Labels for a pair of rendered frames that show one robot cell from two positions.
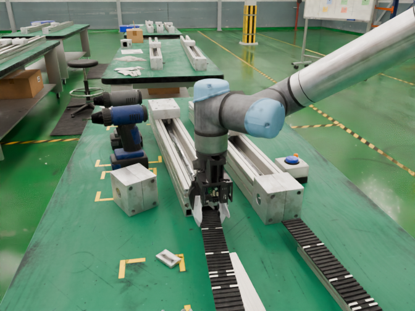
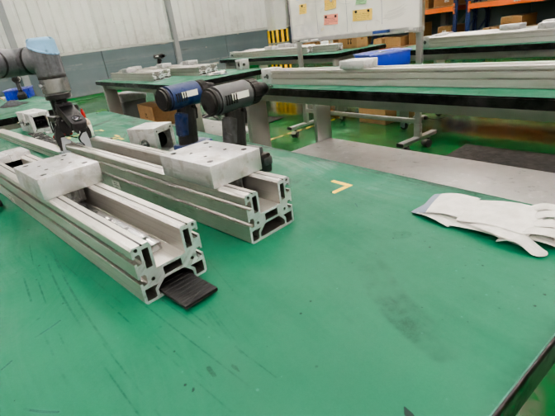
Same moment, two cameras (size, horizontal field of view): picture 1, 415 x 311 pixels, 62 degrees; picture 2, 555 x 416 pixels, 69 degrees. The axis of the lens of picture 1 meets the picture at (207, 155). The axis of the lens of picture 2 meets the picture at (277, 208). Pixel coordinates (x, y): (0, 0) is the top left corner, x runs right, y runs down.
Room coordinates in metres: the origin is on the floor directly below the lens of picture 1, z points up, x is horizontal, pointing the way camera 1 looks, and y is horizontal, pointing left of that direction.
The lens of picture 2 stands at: (2.09, -0.04, 1.09)
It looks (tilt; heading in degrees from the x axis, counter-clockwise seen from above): 24 degrees down; 153
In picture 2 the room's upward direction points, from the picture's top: 8 degrees counter-clockwise
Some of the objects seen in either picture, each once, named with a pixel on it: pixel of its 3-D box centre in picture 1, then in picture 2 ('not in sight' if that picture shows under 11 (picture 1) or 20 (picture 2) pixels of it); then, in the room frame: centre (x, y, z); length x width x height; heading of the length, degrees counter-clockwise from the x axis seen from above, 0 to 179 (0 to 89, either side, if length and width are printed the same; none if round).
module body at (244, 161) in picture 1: (224, 139); (68, 202); (1.21, -0.06, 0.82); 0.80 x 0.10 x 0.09; 15
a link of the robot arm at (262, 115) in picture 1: (256, 113); (11, 63); (0.67, -0.10, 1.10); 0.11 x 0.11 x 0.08; 52
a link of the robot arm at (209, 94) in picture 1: (212, 107); (45, 58); (0.71, -0.01, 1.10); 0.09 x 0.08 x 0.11; 52
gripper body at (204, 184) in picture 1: (212, 174); (63, 114); (0.70, -0.01, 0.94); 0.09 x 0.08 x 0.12; 15
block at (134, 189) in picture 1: (138, 187); (150, 141); (0.84, 0.19, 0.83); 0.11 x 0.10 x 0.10; 128
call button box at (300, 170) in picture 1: (288, 170); not in sight; (0.98, -0.26, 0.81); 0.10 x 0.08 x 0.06; 105
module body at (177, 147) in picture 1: (175, 144); (151, 173); (1.16, 0.12, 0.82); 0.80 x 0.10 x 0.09; 15
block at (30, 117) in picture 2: not in sight; (35, 121); (-0.20, -0.12, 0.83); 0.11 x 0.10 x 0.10; 102
